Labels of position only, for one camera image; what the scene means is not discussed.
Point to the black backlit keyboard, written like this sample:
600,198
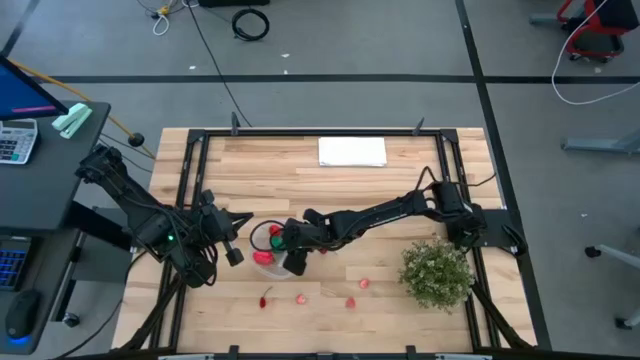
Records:
12,267

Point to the mint green stapler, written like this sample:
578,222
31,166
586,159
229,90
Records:
72,120

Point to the black metal table frame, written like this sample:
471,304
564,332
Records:
320,133

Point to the white folded cloth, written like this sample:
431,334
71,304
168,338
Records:
352,151

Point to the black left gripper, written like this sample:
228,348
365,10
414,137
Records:
220,225

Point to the clear plastic tupperware container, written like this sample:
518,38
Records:
272,271

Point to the black desk caster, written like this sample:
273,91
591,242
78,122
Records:
71,319

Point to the black computer mouse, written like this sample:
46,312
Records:
22,312

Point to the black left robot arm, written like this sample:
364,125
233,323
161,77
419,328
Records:
135,205

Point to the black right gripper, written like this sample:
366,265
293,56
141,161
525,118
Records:
300,237

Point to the green artificial flowering plant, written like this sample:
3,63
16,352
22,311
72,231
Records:
436,276

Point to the grey chair base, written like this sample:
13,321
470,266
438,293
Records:
620,255

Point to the black computer monitor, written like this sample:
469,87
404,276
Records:
20,95

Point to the small pink toy produce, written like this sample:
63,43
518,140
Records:
301,299
350,303
364,283

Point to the red and black cart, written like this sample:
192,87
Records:
597,50

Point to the grey table leg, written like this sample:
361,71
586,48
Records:
600,145

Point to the black round foot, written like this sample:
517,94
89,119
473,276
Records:
136,139

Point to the black desk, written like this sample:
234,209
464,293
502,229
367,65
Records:
45,195

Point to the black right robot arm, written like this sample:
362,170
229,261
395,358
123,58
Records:
380,210

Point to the grey desk calculator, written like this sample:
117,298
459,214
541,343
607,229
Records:
17,142

